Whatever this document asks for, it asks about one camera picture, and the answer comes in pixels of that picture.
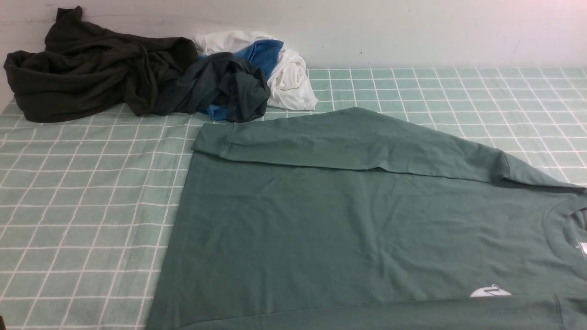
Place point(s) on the dark olive crumpled garment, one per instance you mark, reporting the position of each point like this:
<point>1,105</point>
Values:
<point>86,69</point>

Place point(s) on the white crumpled garment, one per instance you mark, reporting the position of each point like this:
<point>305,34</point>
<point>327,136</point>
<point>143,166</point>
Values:
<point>289,83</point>

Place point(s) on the green long sleeve shirt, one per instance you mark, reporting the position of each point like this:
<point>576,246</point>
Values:
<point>354,220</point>

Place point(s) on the blue crumpled garment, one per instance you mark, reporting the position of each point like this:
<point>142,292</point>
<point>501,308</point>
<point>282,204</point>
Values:
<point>263,54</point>

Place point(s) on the green checkered tablecloth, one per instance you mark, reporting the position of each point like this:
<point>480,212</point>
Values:
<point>87,205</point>

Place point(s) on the dark grey crumpled garment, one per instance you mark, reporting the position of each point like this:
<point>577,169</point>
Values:
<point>225,86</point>

